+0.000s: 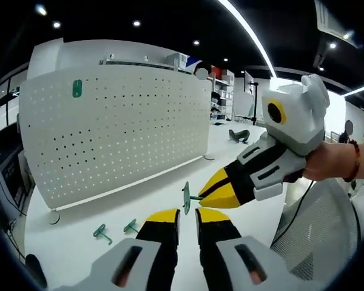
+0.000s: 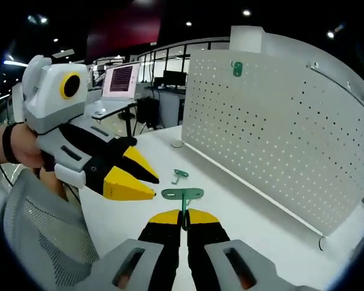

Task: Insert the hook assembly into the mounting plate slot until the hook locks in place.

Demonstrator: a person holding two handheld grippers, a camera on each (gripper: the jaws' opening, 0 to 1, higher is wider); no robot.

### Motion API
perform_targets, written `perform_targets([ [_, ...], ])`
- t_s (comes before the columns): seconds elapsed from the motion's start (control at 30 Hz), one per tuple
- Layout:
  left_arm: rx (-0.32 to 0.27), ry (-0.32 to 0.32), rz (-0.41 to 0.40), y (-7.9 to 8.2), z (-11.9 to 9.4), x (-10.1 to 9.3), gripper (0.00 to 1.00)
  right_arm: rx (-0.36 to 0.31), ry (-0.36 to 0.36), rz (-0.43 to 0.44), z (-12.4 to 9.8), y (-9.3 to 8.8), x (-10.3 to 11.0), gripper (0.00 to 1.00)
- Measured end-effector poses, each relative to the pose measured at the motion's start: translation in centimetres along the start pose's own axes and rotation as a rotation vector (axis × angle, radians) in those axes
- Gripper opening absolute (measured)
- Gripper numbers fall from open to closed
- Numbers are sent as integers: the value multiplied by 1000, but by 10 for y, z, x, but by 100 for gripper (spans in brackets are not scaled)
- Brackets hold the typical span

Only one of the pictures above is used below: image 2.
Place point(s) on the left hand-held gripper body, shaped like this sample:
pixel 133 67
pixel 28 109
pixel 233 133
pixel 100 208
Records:
pixel 48 100

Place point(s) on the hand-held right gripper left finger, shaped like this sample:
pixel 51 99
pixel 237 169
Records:
pixel 160 251

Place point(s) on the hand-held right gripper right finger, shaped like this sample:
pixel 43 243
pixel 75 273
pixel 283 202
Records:
pixel 203 251

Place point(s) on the green hook assembly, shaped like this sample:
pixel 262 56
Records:
pixel 170 193
pixel 182 173
pixel 238 71

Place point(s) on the white perforated mounting plate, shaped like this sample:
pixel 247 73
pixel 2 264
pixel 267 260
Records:
pixel 276 136

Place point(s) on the person's left hand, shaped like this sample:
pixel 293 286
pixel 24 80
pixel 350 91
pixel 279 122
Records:
pixel 25 148

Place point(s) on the laptop stand table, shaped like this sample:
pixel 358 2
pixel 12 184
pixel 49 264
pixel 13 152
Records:
pixel 112 110

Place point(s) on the black computer tower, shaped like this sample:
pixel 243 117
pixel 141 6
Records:
pixel 147 112

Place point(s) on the white laptop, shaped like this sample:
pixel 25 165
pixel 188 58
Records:
pixel 121 80

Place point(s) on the black desktop monitor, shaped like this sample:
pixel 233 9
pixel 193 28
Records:
pixel 174 78

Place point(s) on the metal storage shelf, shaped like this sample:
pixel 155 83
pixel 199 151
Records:
pixel 314 66

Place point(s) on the dark red wall screen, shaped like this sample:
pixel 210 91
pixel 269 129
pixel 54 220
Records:
pixel 124 33

